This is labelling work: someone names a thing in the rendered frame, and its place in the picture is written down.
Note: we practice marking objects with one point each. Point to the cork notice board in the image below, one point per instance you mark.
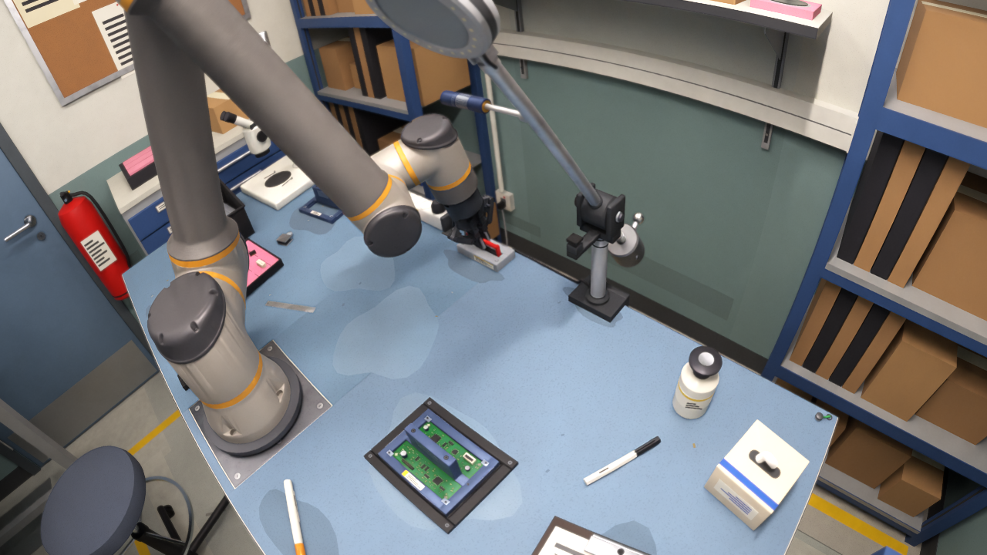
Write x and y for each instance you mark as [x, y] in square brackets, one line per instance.
[69, 46]

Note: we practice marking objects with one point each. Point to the grey wall shelf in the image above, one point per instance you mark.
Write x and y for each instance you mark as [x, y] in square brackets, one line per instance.
[694, 11]

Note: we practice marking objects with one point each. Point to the grey round pivot knob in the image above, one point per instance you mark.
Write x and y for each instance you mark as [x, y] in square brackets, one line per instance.
[628, 248]

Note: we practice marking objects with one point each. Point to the grey wall rail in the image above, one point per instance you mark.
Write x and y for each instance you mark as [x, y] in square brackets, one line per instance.
[694, 85]

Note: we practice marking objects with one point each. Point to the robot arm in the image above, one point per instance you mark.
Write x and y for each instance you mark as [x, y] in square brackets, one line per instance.
[231, 154]

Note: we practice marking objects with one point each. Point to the white box with blue stripe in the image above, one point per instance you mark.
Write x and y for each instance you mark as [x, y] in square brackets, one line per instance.
[752, 486]

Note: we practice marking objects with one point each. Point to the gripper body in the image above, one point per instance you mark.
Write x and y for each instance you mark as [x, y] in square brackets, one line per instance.
[465, 208]

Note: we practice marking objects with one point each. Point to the pink tray with black rim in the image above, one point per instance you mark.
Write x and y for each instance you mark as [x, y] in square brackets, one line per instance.
[261, 266]

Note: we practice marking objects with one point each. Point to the grey lamp post with base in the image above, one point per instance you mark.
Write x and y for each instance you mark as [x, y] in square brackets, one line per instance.
[597, 285]

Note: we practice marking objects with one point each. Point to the white microscope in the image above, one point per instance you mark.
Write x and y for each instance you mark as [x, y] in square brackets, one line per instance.
[250, 132]

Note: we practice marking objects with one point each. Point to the pink and black box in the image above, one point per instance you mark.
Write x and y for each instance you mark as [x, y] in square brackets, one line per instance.
[139, 168]

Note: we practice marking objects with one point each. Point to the white tissue box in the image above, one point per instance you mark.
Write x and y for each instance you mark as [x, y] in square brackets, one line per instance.
[277, 185]

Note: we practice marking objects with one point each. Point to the metal ruler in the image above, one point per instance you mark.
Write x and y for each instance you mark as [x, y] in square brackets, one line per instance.
[291, 307]

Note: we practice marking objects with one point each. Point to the blue bench nest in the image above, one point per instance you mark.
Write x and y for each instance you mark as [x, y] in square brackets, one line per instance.
[320, 210]

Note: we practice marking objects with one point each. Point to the white pen with orange tip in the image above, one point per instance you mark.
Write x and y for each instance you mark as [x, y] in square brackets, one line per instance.
[294, 520]

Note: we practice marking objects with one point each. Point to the black rubber mat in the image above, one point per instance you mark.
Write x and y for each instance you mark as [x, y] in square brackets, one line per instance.
[463, 509]

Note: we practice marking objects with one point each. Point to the white wall socket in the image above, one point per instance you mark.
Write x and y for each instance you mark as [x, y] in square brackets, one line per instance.
[508, 201]

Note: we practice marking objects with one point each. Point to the blue door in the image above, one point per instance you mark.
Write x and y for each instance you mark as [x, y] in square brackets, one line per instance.
[46, 308]

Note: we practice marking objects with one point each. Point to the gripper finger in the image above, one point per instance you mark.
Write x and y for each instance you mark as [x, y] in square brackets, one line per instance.
[463, 233]
[483, 231]

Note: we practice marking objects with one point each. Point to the grey cabinet with blue drawers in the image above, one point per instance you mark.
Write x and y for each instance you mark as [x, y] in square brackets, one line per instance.
[146, 212]

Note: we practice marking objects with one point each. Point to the white bottle with black cap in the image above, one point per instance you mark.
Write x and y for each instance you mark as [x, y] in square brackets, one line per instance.
[694, 389]

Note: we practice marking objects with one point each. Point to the blue board carrier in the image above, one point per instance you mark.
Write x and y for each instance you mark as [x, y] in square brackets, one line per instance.
[420, 439]

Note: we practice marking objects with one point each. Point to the white marker with black cap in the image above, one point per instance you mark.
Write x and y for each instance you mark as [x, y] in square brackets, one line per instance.
[617, 464]

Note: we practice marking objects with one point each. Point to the grey round stool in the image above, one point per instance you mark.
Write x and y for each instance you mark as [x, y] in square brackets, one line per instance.
[92, 501]

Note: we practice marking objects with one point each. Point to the green circuit board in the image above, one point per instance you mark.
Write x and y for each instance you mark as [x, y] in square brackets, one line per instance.
[422, 464]

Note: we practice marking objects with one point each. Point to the black clipboard with paper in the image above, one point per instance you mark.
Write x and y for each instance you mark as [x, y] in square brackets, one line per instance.
[586, 543]

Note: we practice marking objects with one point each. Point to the grey magnifier lamp head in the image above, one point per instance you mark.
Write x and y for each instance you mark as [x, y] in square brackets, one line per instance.
[439, 23]

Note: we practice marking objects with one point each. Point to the black lamp pivot clamp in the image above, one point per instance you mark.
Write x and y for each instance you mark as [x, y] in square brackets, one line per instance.
[601, 216]

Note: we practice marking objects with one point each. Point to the grey switch box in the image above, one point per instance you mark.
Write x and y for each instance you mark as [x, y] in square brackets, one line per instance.
[490, 260]

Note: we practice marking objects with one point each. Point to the blue counterweight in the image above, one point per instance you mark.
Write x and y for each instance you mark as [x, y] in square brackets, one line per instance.
[463, 102]

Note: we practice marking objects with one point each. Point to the pink flat box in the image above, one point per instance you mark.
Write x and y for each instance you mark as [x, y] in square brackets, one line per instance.
[786, 8]

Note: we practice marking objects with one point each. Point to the grey metal base plate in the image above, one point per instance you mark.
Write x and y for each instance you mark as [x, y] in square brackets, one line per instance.
[308, 393]

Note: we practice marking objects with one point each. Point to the red fire extinguisher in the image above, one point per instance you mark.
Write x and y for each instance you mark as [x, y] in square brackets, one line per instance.
[96, 243]

